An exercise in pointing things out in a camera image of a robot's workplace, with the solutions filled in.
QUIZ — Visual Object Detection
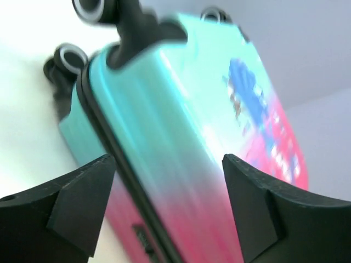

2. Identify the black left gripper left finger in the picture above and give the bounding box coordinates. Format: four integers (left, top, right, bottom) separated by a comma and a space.
1, 155, 114, 263

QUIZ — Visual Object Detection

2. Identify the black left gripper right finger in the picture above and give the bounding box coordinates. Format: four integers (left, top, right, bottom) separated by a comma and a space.
223, 154, 350, 263

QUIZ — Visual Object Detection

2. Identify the pink and teal suitcase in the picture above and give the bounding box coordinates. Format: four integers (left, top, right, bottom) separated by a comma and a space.
44, 1, 308, 262

